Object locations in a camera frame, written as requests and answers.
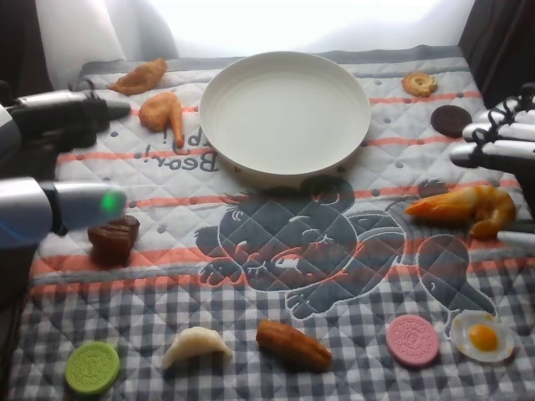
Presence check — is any yellow butter cookie toy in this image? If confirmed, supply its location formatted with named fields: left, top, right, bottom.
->
left=401, top=71, right=438, bottom=99

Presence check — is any orange shrimp toy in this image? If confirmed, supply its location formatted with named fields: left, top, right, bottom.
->
left=405, top=185, right=517, bottom=241

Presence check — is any fried chicken drumstick toy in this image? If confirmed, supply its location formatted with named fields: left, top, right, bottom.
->
left=138, top=92, right=186, bottom=148

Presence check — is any white sheer curtain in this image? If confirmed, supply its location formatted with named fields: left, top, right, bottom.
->
left=35, top=0, right=477, bottom=63

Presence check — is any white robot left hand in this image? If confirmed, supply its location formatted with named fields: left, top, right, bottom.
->
left=0, top=88, right=132, bottom=248

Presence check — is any brown chocolate piece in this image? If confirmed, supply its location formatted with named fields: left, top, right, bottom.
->
left=87, top=215, right=141, bottom=268

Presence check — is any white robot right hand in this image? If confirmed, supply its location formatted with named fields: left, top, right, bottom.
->
left=449, top=92, right=535, bottom=251

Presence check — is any green sandwich cookie toy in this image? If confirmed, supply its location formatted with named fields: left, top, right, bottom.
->
left=64, top=339, right=121, bottom=396

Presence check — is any grey quilt with bear print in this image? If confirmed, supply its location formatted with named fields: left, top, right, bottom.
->
left=8, top=44, right=535, bottom=401

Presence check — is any brown fried roll toy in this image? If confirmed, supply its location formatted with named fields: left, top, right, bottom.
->
left=255, top=318, right=334, bottom=371

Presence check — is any white round plate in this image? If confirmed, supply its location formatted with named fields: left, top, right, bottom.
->
left=198, top=50, right=372, bottom=192

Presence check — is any dark curtain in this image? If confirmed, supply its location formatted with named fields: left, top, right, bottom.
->
left=456, top=0, right=535, bottom=110
left=0, top=0, right=56, bottom=99

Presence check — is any fried egg toy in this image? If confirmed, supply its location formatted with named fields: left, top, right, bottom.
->
left=450, top=312, right=517, bottom=363

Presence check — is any golden fried pastry toy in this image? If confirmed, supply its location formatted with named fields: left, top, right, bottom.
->
left=107, top=57, right=169, bottom=95

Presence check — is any brown sandwich cookie toy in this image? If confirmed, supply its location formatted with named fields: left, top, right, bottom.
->
left=431, top=104, right=474, bottom=139

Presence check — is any pink sandwich cookie toy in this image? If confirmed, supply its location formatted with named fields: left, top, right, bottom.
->
left=385, top=314, right=441, bottom=369

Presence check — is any white dumpling toy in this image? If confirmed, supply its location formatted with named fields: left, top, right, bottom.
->
left=161, top=326, right=234, bottom=371

